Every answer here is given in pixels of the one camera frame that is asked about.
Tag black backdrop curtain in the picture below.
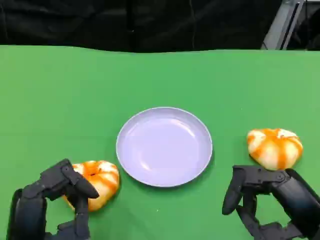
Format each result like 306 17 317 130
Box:
0 0 320 53

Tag orange white toy bread roll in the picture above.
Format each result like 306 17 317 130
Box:
62 160 121 213
246 128 304 171

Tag green table cloth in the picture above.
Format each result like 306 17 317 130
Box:
0 44 320 240

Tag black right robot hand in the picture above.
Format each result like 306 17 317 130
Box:
221 164 320 240

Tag lilac plate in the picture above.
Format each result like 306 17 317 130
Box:
115 106 214 188

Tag grey metal frame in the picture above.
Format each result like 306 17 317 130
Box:
260 0 308 51

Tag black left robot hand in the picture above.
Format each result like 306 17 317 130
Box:
6 158 100 240

